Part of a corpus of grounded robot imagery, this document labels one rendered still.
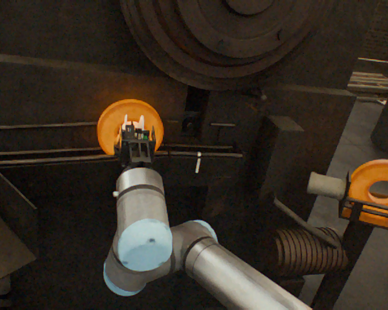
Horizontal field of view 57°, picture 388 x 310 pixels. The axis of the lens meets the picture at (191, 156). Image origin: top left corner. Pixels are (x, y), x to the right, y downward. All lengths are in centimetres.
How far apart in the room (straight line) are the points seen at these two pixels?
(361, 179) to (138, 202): 59
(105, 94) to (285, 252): 61
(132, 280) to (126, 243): 13
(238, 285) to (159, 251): 15
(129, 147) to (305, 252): 55
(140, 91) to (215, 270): 47
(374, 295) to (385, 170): 96
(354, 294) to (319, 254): 78
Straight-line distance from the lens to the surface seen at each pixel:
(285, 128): 95
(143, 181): 66
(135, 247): 60
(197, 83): 82
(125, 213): 63
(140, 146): 71
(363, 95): 516
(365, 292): 184
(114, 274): 71
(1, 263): 74
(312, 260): 103
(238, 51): 73
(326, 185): 99
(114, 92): 90
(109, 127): 86
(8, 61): 90
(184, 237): 75
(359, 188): 100
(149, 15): 75
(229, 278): 66
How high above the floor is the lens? 111
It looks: 27 degrees down
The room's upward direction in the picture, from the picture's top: 11 degrees clockwise
